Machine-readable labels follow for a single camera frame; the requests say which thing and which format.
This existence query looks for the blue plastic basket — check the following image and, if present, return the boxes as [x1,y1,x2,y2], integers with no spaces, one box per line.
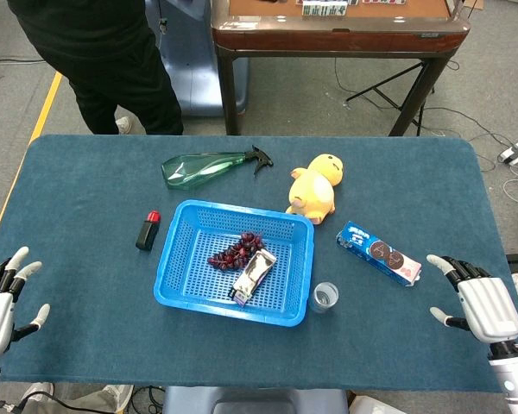
[153,198,315,328]

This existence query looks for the dark red grape bunch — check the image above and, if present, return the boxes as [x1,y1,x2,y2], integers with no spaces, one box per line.
[206,231,264,272]

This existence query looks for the black stamp with red cap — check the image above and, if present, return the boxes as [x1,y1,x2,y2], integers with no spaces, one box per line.
[135,210,162,252]

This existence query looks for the green spray bottle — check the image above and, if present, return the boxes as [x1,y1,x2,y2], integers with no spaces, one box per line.
[161,145,275,190]

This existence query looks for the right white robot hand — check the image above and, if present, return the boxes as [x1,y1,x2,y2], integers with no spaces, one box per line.
[426,254,518,345]

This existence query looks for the grey robot torso base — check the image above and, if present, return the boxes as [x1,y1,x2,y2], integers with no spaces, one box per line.
[161,386,351,414]

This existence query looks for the blue table cloth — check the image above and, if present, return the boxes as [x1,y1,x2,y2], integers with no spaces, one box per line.
[0,134,515,394]

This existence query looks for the blue cookie box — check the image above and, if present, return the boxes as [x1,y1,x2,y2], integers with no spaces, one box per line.
[335,221,423,287]

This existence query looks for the blue white machine base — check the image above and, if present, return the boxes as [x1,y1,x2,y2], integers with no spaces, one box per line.
[145,0,250,118]

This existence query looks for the yellow plush duck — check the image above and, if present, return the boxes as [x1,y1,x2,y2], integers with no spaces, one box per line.
[284,154,345,225]

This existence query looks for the clear plastic jar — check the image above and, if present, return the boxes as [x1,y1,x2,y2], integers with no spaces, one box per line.
[309,281,340,314]

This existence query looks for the standing person in black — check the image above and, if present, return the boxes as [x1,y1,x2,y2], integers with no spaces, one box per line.
[6,0,185,135]

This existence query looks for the silver brown tube pack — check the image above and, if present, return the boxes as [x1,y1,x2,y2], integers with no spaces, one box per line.
[228,248,278,308]

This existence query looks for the row of white mahjong tiles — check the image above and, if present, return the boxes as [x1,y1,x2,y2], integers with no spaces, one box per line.
[300,1,349,17]

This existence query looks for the brown mahjong table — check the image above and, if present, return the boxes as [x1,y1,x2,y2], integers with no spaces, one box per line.
[210,0,471,137]

